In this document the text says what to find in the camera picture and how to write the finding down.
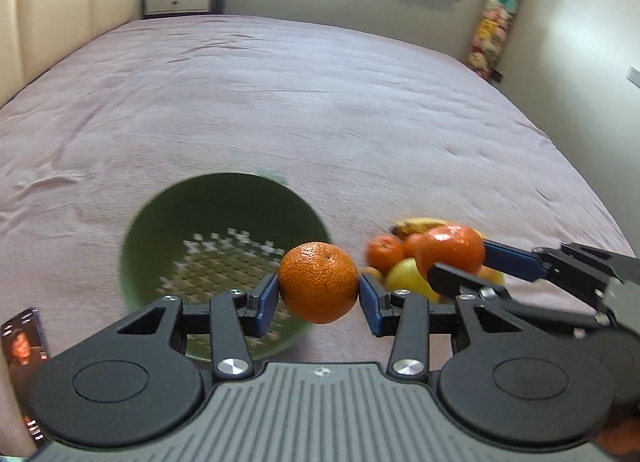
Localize yellow lemon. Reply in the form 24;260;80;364
383;258;440;304

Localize yellow spotted banana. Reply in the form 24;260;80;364
390;217;449;240

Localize small orange mandarin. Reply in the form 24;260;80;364
366;234;405;274

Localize green colander bowl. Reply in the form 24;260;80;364
118;168;334;362

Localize pink bed cover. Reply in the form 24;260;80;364
1;15;630;352

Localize black smartphone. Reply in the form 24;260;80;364
1;307;49;447

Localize plush toy hanging organizer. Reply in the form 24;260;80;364
465;0;521;81

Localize white nightstand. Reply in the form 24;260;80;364
142;0;226;18

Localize wall socket plate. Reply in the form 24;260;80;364
626;66;640;88

